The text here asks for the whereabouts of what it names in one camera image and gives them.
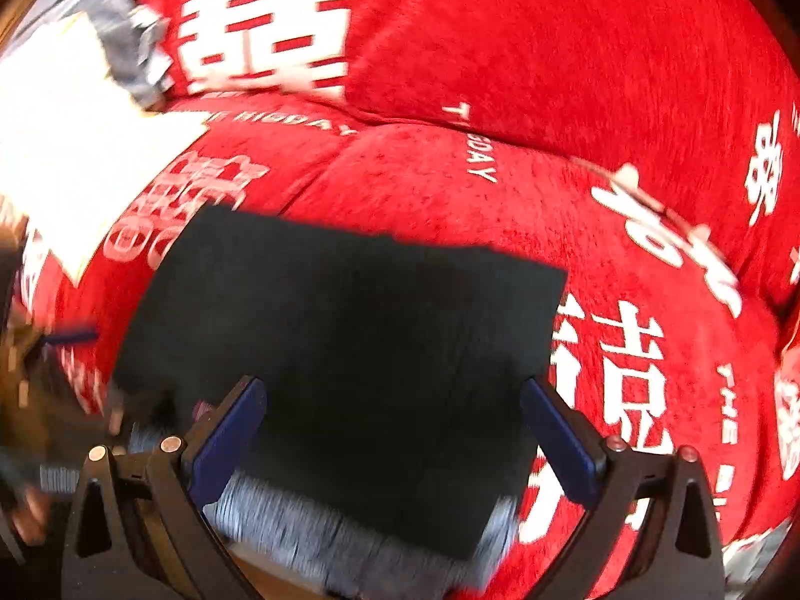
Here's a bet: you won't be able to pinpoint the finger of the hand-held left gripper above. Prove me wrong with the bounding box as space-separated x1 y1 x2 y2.
43 325 101 349

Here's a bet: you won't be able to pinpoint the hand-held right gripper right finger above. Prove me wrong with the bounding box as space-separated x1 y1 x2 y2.
520 376 726 600

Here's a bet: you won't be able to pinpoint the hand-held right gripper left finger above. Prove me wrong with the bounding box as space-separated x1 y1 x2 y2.
62 375 270 600

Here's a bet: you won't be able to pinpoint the black pants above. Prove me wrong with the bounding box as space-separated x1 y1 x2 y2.
112 203 570 562

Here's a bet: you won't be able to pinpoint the grey knit cloth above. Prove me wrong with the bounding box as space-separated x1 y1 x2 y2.
37 425 521 599

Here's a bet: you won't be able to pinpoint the cream cloth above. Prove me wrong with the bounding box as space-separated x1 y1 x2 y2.
0 12 211 286

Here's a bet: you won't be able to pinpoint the red printed sofa seat cushion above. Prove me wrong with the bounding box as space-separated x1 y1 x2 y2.
18 92 800 600

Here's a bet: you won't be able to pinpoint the red printed sofa back cushion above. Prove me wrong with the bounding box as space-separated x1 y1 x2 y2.
131 0 800 320

